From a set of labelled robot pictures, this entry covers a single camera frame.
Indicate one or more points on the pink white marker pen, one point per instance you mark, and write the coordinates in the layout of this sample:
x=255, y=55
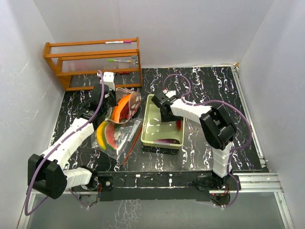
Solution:
x=118, y=42

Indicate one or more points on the pale green perforated basket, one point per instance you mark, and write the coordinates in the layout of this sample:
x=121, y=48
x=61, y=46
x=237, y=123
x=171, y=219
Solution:
x=154, y=129

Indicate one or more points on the purple toy eggplant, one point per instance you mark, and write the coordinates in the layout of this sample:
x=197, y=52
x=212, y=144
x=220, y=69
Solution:
x=168, y=141

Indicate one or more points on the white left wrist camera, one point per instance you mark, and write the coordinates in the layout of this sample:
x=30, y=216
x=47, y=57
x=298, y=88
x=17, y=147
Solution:
x=107, y=78

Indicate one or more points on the wooden shelf rack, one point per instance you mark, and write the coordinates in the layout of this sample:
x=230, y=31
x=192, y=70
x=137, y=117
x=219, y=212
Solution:
x=70, y=59

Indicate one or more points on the green marker pen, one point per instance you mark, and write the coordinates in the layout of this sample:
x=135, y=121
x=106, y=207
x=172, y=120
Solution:
x=115, y=60

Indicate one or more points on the yellow toy banana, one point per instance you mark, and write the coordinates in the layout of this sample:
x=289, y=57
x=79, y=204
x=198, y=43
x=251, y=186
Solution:
x=101, y=136

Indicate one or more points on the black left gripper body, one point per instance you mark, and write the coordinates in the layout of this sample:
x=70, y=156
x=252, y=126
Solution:
x=112, y=100

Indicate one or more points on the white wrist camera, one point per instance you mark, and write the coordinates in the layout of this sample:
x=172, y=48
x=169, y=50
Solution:
x=170, y=94
x=107, y=78

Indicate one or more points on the dark red toy sweet potato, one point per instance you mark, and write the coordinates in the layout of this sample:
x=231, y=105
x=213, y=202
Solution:
x=125, y=111

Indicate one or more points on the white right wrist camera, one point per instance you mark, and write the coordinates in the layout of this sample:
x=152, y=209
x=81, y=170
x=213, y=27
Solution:
x=170, y=94

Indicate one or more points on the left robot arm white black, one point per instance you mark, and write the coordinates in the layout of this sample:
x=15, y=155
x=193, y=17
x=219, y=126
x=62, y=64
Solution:
x=46, y=172

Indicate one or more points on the clear bag of white discs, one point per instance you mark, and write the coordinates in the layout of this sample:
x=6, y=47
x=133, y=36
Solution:
x=120, y=93

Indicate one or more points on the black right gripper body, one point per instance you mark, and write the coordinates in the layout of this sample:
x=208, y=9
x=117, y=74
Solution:
x=169, y=118

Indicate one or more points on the red watermelon slice toy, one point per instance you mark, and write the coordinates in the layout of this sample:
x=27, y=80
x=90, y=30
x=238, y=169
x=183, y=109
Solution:
x=108, y=137

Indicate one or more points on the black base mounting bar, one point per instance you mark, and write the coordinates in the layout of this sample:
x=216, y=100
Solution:
x=157, y=185

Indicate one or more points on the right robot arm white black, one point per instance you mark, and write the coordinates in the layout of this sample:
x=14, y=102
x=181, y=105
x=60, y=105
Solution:
x=218, y=129

